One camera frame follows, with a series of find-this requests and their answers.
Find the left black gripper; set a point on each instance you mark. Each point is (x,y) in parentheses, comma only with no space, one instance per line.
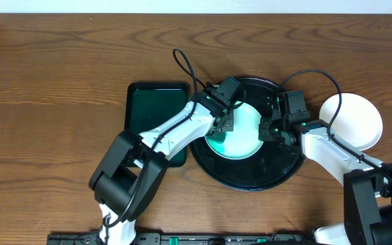
(224,123)

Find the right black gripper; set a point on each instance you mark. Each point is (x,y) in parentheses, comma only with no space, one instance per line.
(264,134)

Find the green sponge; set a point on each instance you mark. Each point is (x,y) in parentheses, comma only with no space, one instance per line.
(218,137)

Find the light green plate top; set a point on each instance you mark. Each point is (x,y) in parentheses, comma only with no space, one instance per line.
(243,141)

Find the white plate with green stain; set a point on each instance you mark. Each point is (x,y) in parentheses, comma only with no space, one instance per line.
(358,122)

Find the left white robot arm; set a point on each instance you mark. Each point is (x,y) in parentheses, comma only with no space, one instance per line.
(129,175)

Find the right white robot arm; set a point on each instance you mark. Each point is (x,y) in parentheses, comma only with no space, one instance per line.
(366,181)

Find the round black tray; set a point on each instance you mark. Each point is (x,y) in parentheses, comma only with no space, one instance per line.
(273,164)

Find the rectangular dark green tray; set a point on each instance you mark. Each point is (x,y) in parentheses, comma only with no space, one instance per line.
(150,104)

